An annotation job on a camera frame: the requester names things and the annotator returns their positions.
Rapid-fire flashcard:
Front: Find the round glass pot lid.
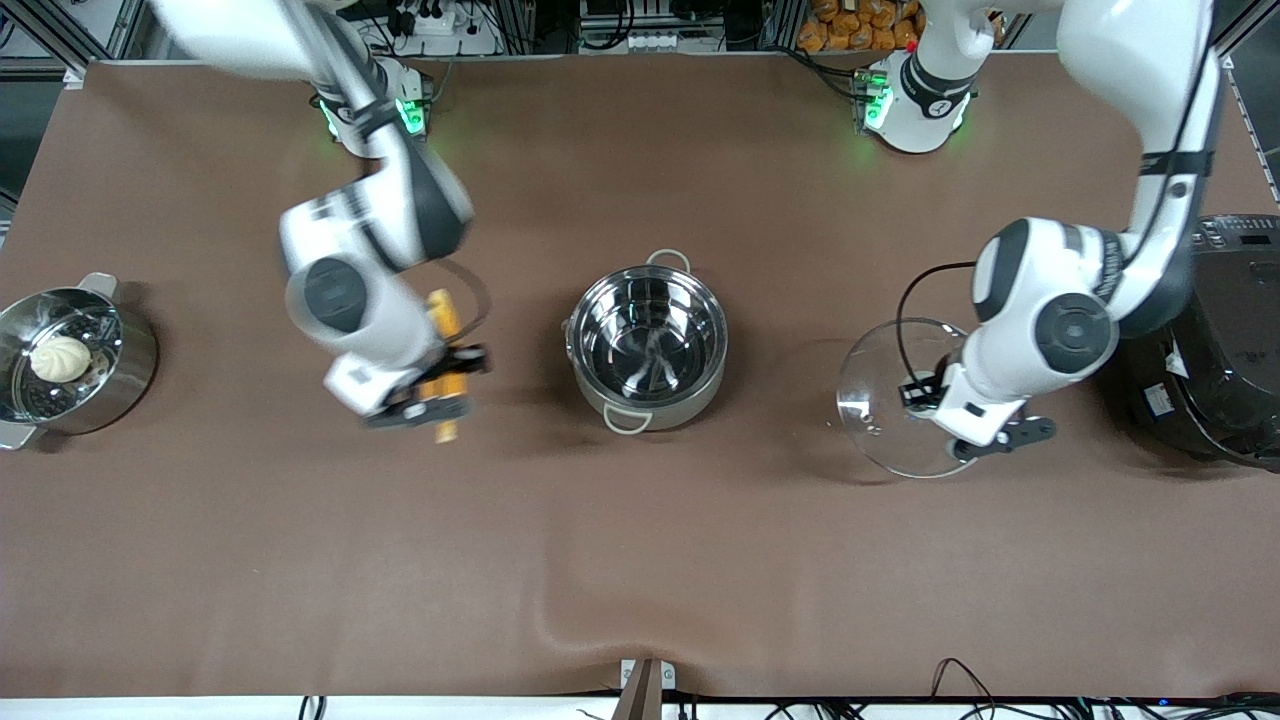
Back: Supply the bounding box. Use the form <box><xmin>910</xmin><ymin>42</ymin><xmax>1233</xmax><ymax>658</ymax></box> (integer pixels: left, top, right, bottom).
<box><xmin>836</xmin><ymin>318</ymin><xmax>987</xmax><ymax>480</ymax></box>

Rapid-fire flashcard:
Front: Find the yellow toy corn cob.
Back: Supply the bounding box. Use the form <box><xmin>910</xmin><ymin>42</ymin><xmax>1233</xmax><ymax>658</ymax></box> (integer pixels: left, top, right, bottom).
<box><xmin>422</xmin><ymin>289</ymin><xmax>469</xmax><ymax>445</ymax></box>

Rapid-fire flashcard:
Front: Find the shiny steel cooking pot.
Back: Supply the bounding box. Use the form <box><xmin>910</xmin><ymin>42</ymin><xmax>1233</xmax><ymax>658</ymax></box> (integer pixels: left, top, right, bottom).
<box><xmin>563</xmin><ymin>250</ymin><xmax>730</xmax><ymax>435</ymax></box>

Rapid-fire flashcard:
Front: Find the black electric rice cooker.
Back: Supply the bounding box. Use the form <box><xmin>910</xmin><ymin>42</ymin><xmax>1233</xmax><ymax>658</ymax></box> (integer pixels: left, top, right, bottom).
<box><xmin>1113</xmin><ymin>213</ymin><xmax>1280</xmax><ymax>472</ymax></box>

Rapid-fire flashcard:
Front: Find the brown tablecloth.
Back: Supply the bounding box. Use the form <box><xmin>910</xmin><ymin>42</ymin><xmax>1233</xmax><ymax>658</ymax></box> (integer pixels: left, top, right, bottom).
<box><xmin>0</xmin><ymin>55</ymin><xmax>1280</xmax><ymax>701</ymax></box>

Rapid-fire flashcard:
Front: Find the white steamed bun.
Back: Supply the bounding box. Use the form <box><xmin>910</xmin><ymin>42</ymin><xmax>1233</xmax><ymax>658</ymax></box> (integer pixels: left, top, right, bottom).
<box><xmin>30</xmin><ymin>335</ymin><xmax>93</xmax><ymax>385</ymax></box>

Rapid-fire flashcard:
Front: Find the perforated steel steamer plate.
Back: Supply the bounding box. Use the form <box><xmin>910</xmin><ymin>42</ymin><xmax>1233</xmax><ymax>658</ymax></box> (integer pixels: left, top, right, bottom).
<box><xmin>4</xmin><ymin>298</ymin><xmax>123</xmax><ymax>427</ymax></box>

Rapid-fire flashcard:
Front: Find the white power strip with plugs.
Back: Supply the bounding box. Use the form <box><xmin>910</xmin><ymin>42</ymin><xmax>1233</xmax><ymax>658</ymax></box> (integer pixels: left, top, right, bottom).
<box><xmin>385</xmin><ymin>0</ymin><xmax>503</xmax><ymax>57</ymax></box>

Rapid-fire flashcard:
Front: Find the orange snack bag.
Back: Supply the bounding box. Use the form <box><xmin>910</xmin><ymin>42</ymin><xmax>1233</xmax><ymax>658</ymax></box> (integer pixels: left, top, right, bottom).
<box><xmin>797</xmin><ymin>0</ymin><xmax>927</xmax><ymax>54</ymax></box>

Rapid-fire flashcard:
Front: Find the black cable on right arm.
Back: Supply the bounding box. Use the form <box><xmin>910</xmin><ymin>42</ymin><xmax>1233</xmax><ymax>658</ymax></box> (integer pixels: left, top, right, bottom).
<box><xmin>438</xmin><ymin>258</ymin><xmax>494</xmax><ymax>343</ymax></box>

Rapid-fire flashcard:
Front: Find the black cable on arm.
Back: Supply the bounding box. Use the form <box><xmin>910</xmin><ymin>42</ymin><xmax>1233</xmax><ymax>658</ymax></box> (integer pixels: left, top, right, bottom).
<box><xmin>438</xmin><ymin>258</ymin><xmax>494</xmax><ymax>343</ymax></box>
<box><xmin>895</xmin><ymin>40</ymin><xmax>1220</xmax><ymax>391</ymax></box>

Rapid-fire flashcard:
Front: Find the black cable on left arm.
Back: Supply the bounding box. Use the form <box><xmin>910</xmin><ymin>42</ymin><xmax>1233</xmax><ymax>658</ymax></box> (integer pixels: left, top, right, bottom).
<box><xmin>895</xmin><ymin>40</ymin><xmax>1220</xmax><ymax>391</ymax></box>

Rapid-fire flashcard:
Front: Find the steel steamer pot with handles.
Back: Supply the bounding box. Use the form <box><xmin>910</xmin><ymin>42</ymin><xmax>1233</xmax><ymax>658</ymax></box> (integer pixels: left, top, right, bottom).
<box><xmin>0</xmin><ymin>273</ymin><xmax>159</xmax><ymax>452</ymax></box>

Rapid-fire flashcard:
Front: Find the black floor cable loop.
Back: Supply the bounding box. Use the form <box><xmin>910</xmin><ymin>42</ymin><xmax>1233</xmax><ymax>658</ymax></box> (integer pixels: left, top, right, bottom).
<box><xmin>932</xmin><ymin>657</ymin><xmax>1003</xmax><ymax>720</ymax></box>

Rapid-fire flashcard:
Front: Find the metal table clamp bracket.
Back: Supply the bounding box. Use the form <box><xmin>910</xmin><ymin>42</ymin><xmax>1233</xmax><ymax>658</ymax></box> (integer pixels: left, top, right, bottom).
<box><xmin>619</xmin><ymin>658</ymin><xmax>677</xmax><ymax>720</ymax></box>

